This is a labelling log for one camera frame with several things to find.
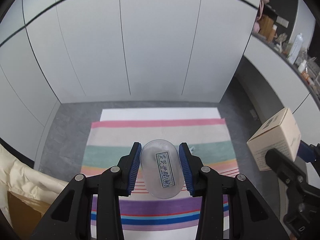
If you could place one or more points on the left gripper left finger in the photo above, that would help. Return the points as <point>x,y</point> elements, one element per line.
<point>129,166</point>

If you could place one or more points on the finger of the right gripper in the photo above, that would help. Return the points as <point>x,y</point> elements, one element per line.
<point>309,153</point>
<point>286,170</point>

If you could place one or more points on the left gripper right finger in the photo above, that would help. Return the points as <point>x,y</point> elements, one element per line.
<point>191,166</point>

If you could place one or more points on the clear plastic oval case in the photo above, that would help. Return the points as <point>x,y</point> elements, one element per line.
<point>161,169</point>

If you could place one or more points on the beige square carton box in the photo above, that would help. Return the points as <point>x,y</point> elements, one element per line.
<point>280,132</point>

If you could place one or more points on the striped colourful mat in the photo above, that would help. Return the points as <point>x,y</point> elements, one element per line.
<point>160,134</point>

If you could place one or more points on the white tall bottle on shelf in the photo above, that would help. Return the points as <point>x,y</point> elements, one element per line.
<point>295,48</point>

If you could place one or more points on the brown cardboard box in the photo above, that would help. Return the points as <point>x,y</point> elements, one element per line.
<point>25,213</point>

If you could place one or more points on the brown box on shelf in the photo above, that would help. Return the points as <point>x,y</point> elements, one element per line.
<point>267,27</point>

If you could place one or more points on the pink plush toy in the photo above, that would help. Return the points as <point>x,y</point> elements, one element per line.
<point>256,26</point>

